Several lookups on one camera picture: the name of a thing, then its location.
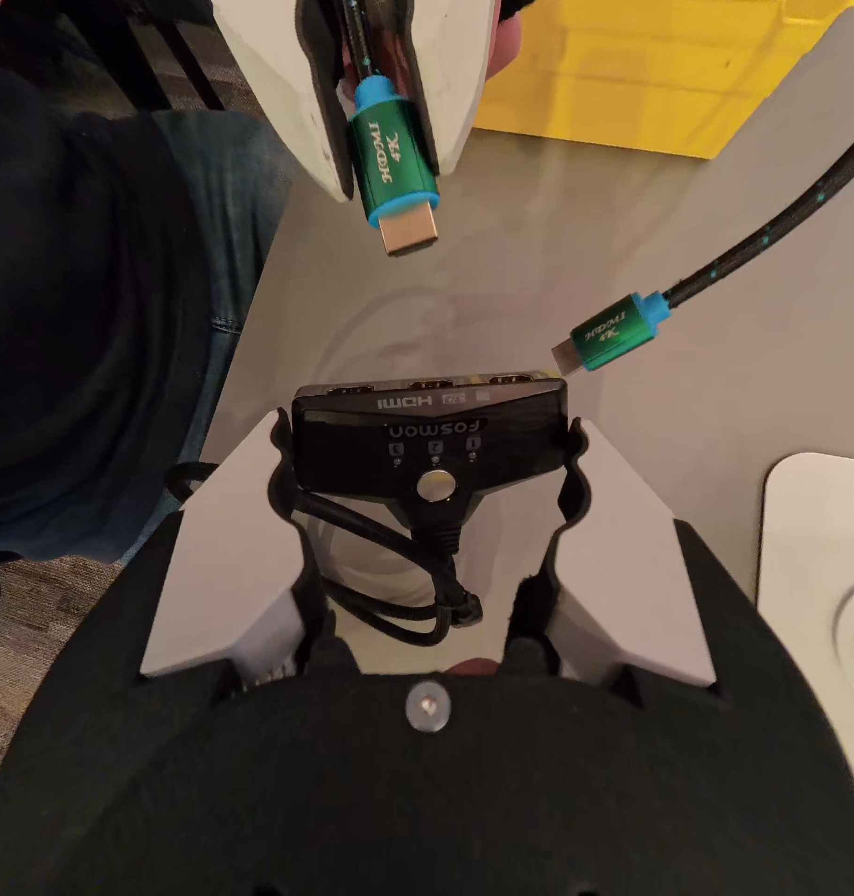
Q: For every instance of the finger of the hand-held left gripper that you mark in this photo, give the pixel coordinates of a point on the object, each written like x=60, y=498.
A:
x=266, y=84
x=452, y=84

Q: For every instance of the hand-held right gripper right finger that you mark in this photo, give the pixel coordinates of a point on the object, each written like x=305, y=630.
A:
x=623, y=574

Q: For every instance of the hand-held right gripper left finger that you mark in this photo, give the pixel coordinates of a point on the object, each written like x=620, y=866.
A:
x=238, y=574

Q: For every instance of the yellow plastic bin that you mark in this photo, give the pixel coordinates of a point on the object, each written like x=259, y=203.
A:
x=637, y=70

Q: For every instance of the black hdmi switch box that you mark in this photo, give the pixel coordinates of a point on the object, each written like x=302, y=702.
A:
x=427, y=420

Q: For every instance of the person's left hand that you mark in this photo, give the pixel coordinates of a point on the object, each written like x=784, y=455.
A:
x=504, y=49

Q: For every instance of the person's leg in jeans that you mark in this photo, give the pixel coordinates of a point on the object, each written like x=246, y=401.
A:
x=238, y=224

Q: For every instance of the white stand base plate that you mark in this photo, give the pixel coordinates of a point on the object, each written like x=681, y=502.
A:
x=819, y=588

